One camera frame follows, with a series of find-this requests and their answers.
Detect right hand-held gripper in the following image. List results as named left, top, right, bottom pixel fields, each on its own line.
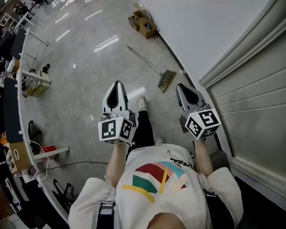
left=175, top=83, right=222, bottom=141

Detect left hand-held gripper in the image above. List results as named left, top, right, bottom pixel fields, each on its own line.
left=97, top=81, right=137, bottom=144

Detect broom with grey metal handle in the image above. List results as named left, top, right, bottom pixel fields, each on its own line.
left=126, top=45, right=177, bottom=93

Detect person's left forearm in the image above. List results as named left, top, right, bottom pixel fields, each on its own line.
left=105, top=141, right=128, bottom=189

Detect person's right forearm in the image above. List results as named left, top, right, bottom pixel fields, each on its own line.
left=193, top=138, right=215, bottom=178

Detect grey polished floor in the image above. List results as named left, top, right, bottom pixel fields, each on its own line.
left=19, top=0, right=234, bottom=224

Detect black trousers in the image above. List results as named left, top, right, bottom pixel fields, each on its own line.
left=125, top=110, right=156, bottom=162

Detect grey panelled door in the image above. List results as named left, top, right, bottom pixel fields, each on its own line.
left=198, top=0, right=286, bottom=211

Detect open cardboard box with bottle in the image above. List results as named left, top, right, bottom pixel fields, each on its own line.
left=139, top=19, right=157, bottom=39

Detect green and yellow crate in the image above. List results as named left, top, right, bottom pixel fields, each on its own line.
left=27, top=70, right=51, bottom=98

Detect white desk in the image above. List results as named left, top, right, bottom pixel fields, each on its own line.
left=17, top=67, right=52, bottom=85
left=15, top=26, right=49, bottom=60
left=17, top=125, right=70, bottom=186

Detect red box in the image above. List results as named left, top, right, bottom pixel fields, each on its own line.
left=39, top=145, right=57, bottom=160

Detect dark desk partition panel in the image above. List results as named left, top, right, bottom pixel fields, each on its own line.
left=9, top=27, right=27, bottom=59
left=3, top=76, right=25, bottom=144

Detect white printed t-shirt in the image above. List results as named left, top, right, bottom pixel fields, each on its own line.
left=68, top=143, right=244, bottom=229

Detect black cable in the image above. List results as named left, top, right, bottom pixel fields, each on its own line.
left=35, top=161, right=110, bottom=180

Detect white cable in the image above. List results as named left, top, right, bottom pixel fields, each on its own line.
left=22, top=138, right=50, bottom=182

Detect cardboard box with handle hole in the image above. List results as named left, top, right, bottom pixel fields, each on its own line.
left=8, top=141, right=33, bottom=174

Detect dark shoulder strap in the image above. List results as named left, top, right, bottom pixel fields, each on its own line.
left=202, top=188, right=236, bottom=229
left=96, top=200, right=116, bottom=229

